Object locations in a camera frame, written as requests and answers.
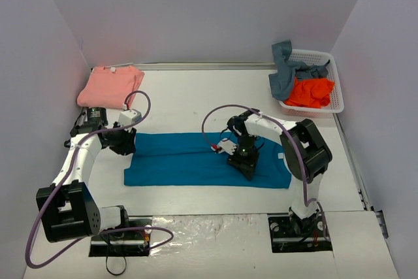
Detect orange t shirt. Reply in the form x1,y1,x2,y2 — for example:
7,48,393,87
284,78,335,108

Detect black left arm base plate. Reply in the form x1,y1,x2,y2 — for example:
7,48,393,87
88,230,150,257

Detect teal blue t shirt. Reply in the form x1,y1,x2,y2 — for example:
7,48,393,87
123,133,291,189

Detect grey t shirt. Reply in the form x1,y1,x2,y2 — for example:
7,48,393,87
268,40,330,101

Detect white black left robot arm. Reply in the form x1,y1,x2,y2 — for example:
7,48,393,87
36,107,142,242

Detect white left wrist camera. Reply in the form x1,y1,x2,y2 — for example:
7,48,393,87
118,109,142,127

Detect white plastic laundry basket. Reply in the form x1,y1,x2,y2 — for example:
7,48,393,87
279,49,344,118

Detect pink t shirt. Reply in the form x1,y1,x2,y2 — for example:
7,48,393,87
76,65,144,110

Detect thin black cable loop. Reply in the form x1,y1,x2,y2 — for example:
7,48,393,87
104,254,127,276

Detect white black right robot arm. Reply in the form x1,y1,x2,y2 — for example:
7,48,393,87
227,110,332,235

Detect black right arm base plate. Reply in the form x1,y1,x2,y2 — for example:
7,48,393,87
268,212,332,254

